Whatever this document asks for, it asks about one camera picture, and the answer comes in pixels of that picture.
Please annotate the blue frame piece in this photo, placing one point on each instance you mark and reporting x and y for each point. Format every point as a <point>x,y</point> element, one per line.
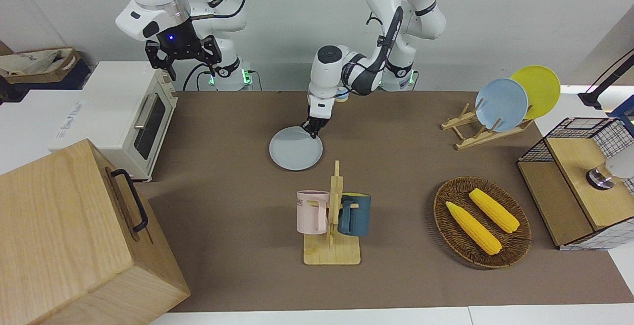
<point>625,114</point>

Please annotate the brown table mat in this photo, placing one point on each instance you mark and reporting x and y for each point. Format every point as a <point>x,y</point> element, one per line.
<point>237,191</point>

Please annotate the pink mug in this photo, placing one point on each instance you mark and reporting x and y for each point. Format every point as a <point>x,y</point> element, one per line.
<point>309,213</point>

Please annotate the dark blue mug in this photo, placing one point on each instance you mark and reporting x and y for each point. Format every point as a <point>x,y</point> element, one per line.
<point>356,216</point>

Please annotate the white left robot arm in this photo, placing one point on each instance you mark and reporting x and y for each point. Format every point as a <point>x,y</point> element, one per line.
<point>396,18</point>

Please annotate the white toaster oven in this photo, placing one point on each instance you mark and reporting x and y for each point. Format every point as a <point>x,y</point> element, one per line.
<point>114,112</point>

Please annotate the light wooden box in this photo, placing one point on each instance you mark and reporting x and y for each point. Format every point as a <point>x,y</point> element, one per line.
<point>64,236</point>

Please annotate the blue and orange bell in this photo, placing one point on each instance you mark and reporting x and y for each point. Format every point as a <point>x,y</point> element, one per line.
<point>342,98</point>

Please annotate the light blue plate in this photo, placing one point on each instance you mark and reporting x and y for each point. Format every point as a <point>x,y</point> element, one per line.
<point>502,104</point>

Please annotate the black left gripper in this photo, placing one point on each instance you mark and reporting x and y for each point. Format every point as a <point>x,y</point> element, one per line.
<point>319,122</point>

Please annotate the wooden plate rack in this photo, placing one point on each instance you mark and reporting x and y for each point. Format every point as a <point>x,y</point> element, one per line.
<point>475,139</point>

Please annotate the cardboard box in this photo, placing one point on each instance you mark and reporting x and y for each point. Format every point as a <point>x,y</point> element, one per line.
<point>64,75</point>

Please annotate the wooden mug stand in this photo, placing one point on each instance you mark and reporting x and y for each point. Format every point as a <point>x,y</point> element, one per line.
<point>331,253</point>

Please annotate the yellow plate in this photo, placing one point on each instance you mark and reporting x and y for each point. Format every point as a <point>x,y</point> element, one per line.
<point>542,89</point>

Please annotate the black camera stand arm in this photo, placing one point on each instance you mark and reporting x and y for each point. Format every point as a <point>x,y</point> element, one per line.
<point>602,87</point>

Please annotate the brown wicker basket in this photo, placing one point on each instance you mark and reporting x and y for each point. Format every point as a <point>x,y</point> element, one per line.
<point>450,228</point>

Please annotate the gray plate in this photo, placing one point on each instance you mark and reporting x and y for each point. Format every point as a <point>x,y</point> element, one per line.
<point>292,151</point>

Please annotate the white cloth bag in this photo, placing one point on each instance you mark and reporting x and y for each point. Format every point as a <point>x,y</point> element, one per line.
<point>29,61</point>

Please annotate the long yellow corn cob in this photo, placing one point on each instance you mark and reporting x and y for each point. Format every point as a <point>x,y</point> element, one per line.
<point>473,227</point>

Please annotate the white object with metal cap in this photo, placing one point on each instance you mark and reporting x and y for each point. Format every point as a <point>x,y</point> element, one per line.
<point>602,175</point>

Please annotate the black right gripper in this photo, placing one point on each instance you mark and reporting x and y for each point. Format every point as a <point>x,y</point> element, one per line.
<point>179,37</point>

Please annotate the short yellow corn cob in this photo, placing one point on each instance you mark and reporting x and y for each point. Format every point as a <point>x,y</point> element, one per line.
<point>494,210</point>

